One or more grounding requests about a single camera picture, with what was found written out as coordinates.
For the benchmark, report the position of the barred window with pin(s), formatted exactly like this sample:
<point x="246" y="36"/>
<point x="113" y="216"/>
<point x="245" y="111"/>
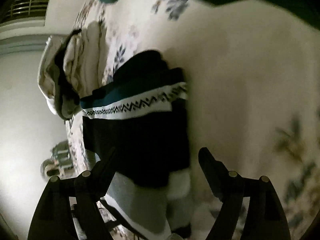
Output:
<point x="30" y="0"/>

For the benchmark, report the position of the floral bed quilt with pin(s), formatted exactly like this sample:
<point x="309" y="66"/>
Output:
<point x="237" y="80"/>

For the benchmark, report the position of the black folded garment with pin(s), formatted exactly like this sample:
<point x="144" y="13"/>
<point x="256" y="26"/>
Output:
<point x="65" y="80"/>

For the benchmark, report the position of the black grey striped sweater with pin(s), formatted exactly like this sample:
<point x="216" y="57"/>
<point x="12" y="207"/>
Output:
<point x="140" y="142"/>

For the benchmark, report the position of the beige folded garment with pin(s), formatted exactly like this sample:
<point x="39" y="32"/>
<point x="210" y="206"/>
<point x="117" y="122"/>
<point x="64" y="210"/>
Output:
<point x="46" y="75"/>

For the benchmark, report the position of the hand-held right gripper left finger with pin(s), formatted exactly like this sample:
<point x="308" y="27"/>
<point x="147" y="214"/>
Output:
<point x="106" y="171"/>

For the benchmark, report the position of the green and white rack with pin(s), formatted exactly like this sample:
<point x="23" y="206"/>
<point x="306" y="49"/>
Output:
<point x="61" y="155"/>

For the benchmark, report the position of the white folded garment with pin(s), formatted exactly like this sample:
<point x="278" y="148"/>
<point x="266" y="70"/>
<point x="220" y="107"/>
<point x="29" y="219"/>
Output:
<point x="87" y="60"/>

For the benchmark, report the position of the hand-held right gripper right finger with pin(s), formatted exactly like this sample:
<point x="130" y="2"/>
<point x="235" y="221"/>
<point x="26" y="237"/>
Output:
<point x="210" y="175"/>

